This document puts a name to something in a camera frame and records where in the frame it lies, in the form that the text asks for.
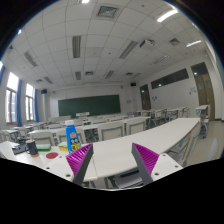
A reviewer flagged white chair back centre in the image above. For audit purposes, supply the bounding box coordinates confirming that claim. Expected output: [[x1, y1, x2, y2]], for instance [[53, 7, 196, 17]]
[[97, 121, 125, 141]]

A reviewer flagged white lectern desk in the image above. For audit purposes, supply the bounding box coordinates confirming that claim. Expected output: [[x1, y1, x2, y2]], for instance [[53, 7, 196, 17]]
[[76, 112, 90, 118]]

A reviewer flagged blue curtain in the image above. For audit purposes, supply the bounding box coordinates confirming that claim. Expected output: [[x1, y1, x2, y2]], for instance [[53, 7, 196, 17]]
[[16, 79, 22, 127]]

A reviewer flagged white chair back left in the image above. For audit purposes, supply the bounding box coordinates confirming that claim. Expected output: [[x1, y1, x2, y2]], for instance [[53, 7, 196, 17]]
[[29, 131, 55, 146]]

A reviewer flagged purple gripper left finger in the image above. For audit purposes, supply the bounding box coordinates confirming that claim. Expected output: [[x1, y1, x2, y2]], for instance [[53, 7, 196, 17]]
[[66, 144, 94, 186]]

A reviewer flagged brown door right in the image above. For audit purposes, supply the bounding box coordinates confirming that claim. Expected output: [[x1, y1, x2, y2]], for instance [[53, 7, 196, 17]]
[[191, 62, 215, 121]]

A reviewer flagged black device on table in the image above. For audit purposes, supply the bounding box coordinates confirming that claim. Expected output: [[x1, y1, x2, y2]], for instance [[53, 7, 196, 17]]
[[12, 137, 27, 155]]

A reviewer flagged green chalkboard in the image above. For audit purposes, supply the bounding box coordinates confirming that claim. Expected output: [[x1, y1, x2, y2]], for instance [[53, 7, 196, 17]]
[[58, 95, 121, 118]]

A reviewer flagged blue plastic water bottle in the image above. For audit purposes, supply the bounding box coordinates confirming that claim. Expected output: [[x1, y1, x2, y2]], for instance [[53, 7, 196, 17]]
[[65, 120, 81, 153]]

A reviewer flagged ceiling projector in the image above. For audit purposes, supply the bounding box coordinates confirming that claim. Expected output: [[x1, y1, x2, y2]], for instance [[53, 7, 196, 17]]
[[139, 40, 155, 49]]

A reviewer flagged green yellow sponge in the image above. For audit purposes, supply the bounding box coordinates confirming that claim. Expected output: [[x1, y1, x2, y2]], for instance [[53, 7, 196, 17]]
[[58, 142, 68, 151]]

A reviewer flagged brown door far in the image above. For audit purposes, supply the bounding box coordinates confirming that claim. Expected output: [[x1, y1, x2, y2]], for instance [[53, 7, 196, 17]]
[[140, 84, 151, 110]]

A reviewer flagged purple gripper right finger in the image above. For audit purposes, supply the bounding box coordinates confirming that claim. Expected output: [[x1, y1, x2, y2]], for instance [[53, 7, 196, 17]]
[[132, 143, 159, 185]]

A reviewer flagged red round coaster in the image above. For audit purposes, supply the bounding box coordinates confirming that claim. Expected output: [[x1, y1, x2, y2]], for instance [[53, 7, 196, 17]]
[[46, 152, 58, 159]]

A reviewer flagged brown door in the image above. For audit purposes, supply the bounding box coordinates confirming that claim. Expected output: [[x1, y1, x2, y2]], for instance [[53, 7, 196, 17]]
[[191, 62, 215, 121], [140, 84, 151, 110]]

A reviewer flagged white chair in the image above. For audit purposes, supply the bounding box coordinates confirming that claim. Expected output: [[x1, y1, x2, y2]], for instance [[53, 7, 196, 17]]
[[97, 121, 125, 141], [29, 131, 55, 146], [126, 117, 146, 135]]

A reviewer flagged white chair back right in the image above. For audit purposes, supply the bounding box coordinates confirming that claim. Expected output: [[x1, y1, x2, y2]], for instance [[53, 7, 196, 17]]
[[126, 117, 146, 135]]

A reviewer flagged black cup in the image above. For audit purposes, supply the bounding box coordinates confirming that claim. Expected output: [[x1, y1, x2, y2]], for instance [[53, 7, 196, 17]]
[[25, 140, 39, 157]]

